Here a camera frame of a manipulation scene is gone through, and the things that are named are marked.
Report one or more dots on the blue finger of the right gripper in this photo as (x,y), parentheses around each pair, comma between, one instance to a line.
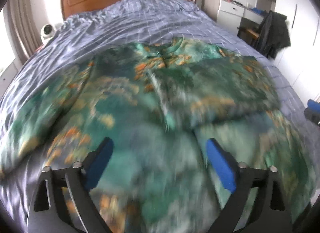
(315,106)

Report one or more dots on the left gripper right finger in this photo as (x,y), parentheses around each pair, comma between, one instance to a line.
(257,202)

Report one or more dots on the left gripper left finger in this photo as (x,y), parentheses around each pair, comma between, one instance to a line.
(48,210)

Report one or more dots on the green patterned padded jacket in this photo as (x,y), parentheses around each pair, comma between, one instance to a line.
(159,105)

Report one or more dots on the white wardrobe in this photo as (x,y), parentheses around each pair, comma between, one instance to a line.
(299,63)

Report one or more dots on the black jacket on chair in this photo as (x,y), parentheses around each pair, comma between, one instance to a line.
(273,35)

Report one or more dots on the wooden chair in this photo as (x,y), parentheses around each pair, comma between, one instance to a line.
(249,35)

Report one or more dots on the white desk with drawers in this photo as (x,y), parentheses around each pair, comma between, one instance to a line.
(230,16)

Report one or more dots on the white window sill cabinet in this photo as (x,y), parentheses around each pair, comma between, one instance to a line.
(8,75)

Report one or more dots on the beige curtain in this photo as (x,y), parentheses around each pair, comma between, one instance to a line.
(21,29)

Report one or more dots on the blue checked bed duvet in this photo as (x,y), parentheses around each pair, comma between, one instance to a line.
(151,22)

